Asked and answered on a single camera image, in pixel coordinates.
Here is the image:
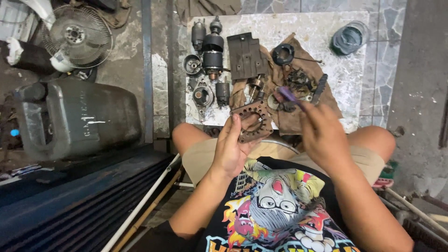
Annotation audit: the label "person's left hand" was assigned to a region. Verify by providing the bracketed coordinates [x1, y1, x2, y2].
[209, 114, 262, 180]

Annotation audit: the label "person's right hand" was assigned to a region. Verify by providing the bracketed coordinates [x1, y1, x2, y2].
[299, 101, 355, 173]

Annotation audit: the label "purple toothbrush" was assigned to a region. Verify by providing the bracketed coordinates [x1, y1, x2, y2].
[278, 86, 307, 112]

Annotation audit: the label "rusty ring-shaped brush holder plate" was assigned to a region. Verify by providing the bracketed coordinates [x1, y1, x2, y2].
[230, 100, 274, 144]

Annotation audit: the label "brown rag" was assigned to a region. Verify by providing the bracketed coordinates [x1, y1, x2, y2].
[229, 33, 343, 136]

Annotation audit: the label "black flat bar tool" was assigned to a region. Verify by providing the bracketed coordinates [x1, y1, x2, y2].
[310, 73, 329, 106]

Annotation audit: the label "pile of small greasy parts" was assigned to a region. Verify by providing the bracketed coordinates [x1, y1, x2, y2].
[285, 68, 318, 94]

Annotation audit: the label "round metal washer disc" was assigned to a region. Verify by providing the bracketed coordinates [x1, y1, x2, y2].
[267, 94, 281, 111]

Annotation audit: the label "white marble slab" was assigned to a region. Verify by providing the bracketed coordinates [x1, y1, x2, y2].
[185, 11, 370, 134]

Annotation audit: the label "person's right leg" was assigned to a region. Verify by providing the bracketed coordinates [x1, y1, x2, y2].
[346, 126, 397, 164]

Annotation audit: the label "person's leg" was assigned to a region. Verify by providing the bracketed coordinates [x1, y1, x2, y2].
[172, 122, 226, 157]
[346, 126, 397, 164]

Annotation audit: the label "pinion gear shaft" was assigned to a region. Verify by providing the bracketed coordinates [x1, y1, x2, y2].
[248, 74, 266, 103]

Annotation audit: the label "clear plastic tub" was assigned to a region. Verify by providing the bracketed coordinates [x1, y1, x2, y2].
[330, 20, 370, 56]

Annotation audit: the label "black metal cover plate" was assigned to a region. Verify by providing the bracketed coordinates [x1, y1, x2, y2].
[227, 32, 270, 81]

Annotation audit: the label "small black cylinder part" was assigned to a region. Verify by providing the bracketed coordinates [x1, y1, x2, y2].
[215, 82, 231, 108]

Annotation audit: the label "person's black printed shirt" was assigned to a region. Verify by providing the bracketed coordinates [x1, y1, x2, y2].
[129, 156, 363, 252]

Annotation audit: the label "pink plastic object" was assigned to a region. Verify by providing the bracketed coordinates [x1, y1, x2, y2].
[372, 177, 395, 190]

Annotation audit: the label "grey starter nose housing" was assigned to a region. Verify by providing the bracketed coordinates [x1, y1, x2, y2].
[191, 75, 215, 118]

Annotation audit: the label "person's beige shorts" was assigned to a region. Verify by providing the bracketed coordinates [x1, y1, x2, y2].
[182, 137, 386, 187]

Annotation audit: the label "black starter motor armature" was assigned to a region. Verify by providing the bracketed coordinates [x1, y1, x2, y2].
[202, 16, 225, 81]

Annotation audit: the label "person's left leg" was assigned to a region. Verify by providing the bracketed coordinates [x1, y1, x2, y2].
[172, 122, 226, 157]

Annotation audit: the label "round metal end cap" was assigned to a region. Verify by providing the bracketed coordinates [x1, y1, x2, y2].
[183, 54, 203, 75]

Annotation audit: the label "bundle of wooden sticks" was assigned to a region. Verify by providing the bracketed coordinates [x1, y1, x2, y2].
[380, 187, 448, 245]

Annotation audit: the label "dark starter solenoid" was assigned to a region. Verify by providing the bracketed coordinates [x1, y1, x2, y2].
[191, 19, 207, 53]

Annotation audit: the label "dirty brown cloth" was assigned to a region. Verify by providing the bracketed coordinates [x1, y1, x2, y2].
[175, 0, 243, 26]

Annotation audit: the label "bamboo stick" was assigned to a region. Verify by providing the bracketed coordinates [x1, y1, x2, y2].
[111, 168, 183, 252]

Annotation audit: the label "white plastic pipe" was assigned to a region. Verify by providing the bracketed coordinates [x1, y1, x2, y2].
[101, 153, 181, 252]

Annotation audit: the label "dark plastic jerry can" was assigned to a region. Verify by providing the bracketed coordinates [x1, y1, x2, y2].
[13, 78, 143, 162]

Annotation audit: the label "white electric fan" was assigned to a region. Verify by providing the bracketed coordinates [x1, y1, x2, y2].
[39, 4, 113, 74]

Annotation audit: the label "blue metal shutter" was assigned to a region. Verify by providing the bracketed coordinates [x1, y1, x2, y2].
[0, 145, 177, 252]

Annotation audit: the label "black bundle with white cloth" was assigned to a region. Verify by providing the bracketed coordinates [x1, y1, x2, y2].
[0, 36, 57, 75]

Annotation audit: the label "white appliance casing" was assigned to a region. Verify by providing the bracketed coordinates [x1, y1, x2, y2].
[0, 0, 56, 43]

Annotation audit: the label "black ring part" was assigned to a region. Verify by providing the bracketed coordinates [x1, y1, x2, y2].
[272, 43, 295, 67]

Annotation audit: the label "blue metal post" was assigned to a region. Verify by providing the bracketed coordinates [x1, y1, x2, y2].
[141, 0, 155, 144]

